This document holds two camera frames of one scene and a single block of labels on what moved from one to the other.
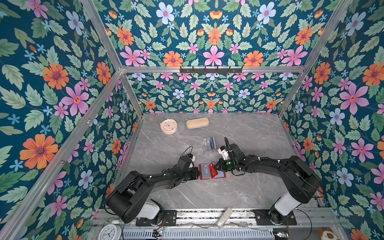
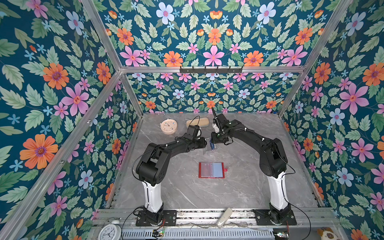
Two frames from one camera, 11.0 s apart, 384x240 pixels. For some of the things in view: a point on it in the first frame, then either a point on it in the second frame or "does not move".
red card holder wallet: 204,172 does not move
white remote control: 224,218 does not move
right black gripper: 220,162 -> 214,140
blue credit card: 212,143 does not move
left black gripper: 196,170 -> 202,143
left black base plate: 167,218 does not move
